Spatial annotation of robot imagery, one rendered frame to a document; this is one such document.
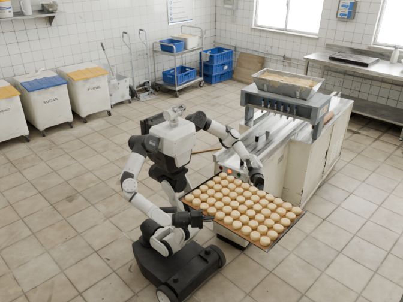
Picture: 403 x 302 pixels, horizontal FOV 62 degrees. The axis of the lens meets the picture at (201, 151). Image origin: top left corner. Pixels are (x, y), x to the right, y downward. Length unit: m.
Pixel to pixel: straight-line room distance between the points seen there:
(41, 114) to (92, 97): 0.79
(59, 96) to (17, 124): 0.67
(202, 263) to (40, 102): 3.34
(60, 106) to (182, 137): 3.42
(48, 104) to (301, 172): 3.53
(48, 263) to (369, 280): 2.62
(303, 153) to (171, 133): 1.44
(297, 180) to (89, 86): 3.40
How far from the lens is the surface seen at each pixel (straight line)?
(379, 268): 3.27
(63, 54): 5.82
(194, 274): 2.63
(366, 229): 3.60
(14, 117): 5.05
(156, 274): 2.69
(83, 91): 5.32
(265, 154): 2.65
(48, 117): 5.21
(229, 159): 2.65
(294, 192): 3.30
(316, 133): 3.06
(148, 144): 1.90
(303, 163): 3.11
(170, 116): 1.96
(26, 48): 5.61
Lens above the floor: 2.21
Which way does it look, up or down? 30 degrees down
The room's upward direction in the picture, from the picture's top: straight up
